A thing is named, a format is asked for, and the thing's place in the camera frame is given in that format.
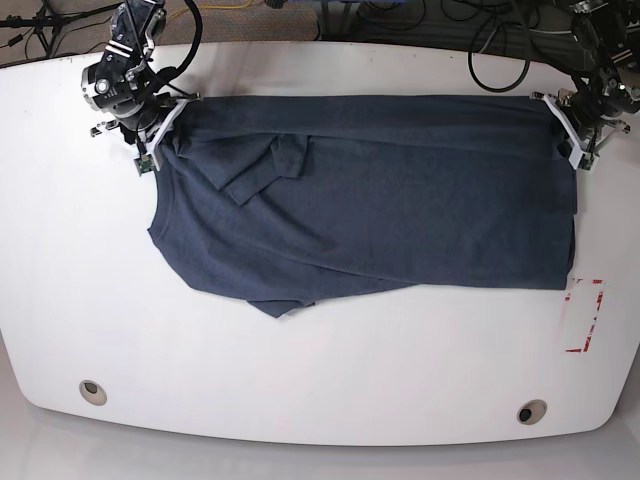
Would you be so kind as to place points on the red tape rectangle marking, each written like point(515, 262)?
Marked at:
point(583, 302)

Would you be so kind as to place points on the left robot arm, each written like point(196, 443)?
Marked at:
point(607, 32)

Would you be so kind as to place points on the left table cable grommet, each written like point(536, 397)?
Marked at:
point(93, 393)

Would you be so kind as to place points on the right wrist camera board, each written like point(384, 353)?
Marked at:
point(144, 164)

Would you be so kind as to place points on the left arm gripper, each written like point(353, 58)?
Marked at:
point(587, 130)

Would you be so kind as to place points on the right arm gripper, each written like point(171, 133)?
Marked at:
point(144, 125)

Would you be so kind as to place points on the right table cable grommet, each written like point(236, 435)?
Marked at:
point(532, 412)

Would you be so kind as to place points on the dark blue printed T-shirt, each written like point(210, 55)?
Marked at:
point(283, 202)

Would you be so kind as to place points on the table cable grommet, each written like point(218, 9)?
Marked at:
point(93, 393)
point(532, 412)

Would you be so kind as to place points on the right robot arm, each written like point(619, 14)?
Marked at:
point(124, 71)

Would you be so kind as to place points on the black tripod stand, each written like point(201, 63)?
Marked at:
point(47, 24)

